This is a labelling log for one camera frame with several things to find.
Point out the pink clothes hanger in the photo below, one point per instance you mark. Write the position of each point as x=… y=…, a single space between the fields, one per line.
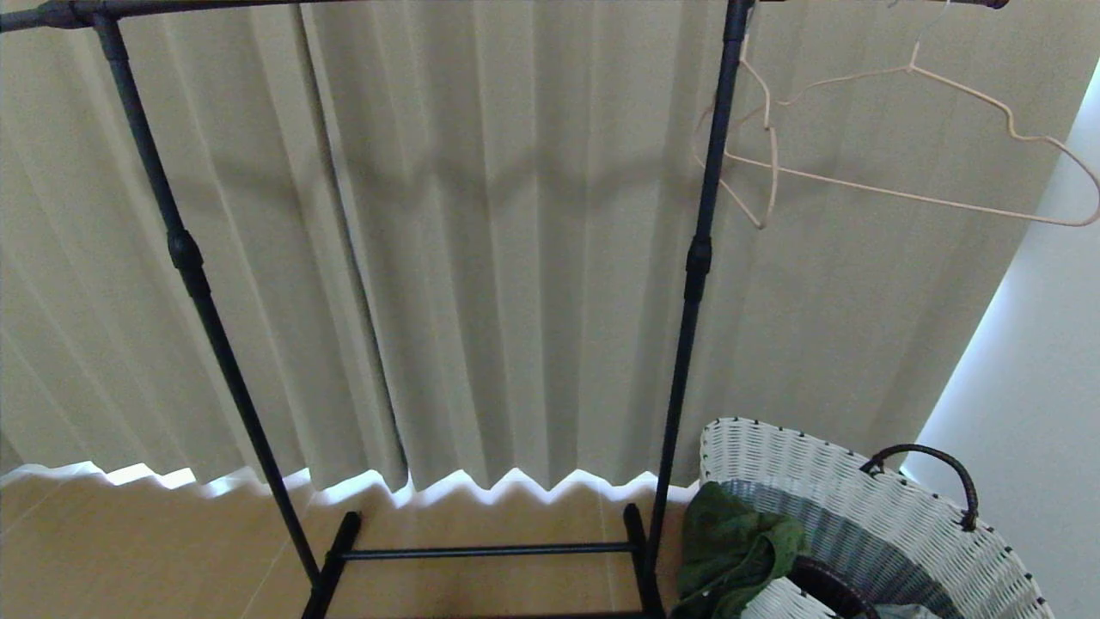
x=773 y=163
x=911 y=193

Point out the green printed shirt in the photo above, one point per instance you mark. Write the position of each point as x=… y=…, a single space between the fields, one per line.
x=730 y=550

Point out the black clothes rack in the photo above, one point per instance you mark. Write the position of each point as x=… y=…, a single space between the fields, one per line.
x=700 y=258

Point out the white laundry basket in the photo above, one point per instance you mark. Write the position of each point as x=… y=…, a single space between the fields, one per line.
x=928 y=524

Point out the beige curtain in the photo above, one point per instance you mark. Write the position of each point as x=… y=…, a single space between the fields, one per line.
x=516 y=258

